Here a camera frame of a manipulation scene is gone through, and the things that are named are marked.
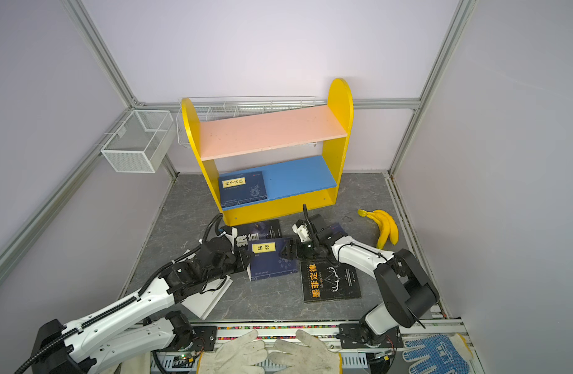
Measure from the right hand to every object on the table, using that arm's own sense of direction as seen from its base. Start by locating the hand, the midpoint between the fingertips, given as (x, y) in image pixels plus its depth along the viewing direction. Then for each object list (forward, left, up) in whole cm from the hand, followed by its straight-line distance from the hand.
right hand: (287, 258), depth 85 cm
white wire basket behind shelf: (+50, +31, +31) cm, 66 cm away
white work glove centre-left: (-29, +14, -6) cm, 33 cm away
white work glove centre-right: (-30, -9, -6) cm, 32 cm away
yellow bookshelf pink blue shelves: (+52, +11, -2) cm, 53 cm away
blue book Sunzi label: (+26, +19, +10) cm, 33 cm away
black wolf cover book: (+15, +10, -6) cm, 19 cm away
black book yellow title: (-7, -13, -5) cm, 16 cm away
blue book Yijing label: (-3, +7, +5) cm, 10 cm away
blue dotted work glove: (-28, -50, -7) cm, 58 cm away
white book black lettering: (-15, +28, -1) cm, 32 cm away
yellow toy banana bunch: (+14, -41, -1) cm, 43 cm away
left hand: (-4, +10, +8) cm, 14 cm away
